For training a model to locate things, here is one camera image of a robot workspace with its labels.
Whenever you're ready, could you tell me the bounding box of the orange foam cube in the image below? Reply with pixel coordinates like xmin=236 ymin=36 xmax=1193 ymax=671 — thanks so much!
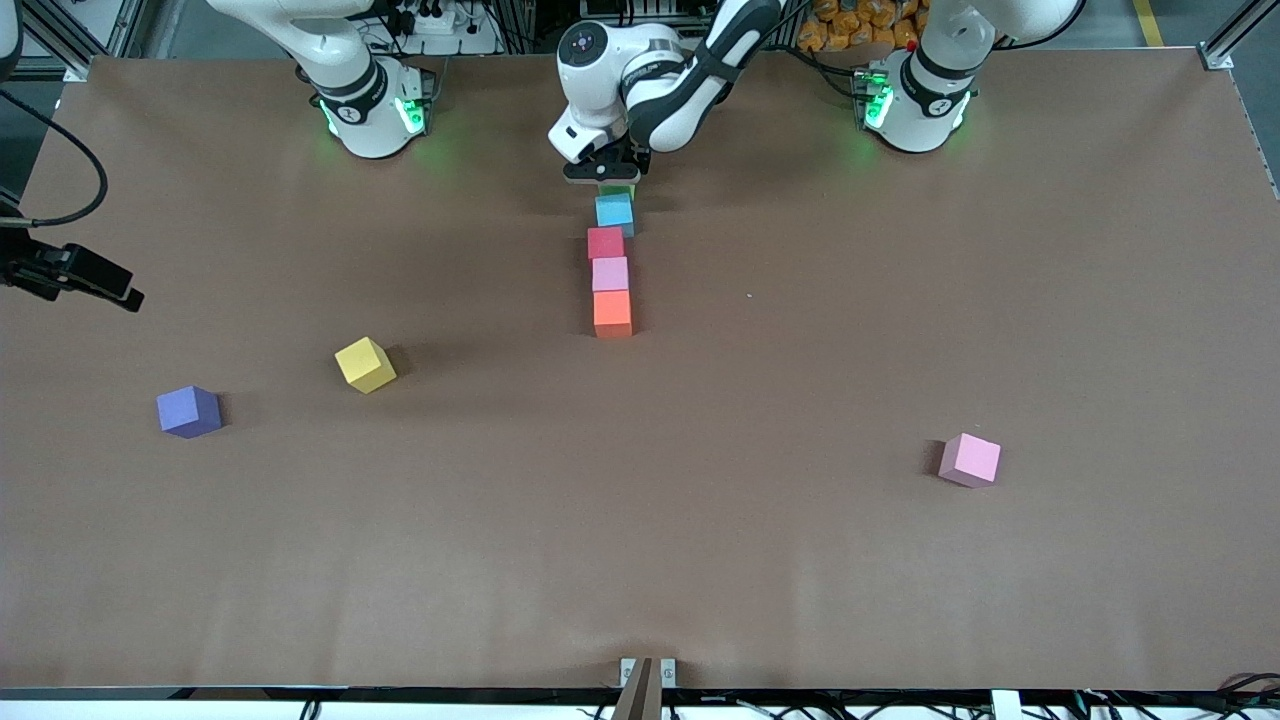
xmin=593 ymin=290 xmax=634 ymax=339

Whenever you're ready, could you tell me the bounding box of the purple foam cube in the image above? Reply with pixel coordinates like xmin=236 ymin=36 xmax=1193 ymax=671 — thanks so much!
xmin=156 ymin=385 xmax=223 ymax=440

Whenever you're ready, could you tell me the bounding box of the white electronics unit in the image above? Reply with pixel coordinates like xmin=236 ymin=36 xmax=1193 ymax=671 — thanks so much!
xmin=578 ymin=0 xmax=716 ymax=29

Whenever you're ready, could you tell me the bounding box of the white power strip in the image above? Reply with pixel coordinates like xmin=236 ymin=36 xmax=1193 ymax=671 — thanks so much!
xmin=385 ymin=0 xmax=501 ymax=56

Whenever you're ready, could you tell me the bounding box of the yellow foam cube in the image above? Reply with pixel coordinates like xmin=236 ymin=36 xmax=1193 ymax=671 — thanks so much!
xmin=334 ymin=336 xmax=398 ymax=395

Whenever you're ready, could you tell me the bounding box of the pile of orange bags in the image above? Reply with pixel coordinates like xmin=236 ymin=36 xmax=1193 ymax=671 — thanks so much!
xmin=798 ymin=0 xmax=926 ymax=53

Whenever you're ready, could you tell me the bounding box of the large table cover sheet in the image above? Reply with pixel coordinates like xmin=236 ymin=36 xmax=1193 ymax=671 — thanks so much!
xmin=0 ymin=50 xmax=1280 ymax=691

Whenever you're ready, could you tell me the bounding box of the brown strip at table edge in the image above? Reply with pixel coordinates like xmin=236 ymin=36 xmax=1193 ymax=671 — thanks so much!
xmin=612 ymin=657 xmax=666 ymax=720

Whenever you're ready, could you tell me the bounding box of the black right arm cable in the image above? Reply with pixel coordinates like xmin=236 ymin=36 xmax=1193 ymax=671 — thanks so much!
xmin=0 ymin=90 xmax=109 ymax=226

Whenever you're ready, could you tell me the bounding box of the aluminium frame profile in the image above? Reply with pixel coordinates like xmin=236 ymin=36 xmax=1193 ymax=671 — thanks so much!
xmin=0 ymin=0 xmax=136 ymax=83
xmin=1200 ymin=0 xmax=1280 ymax=73

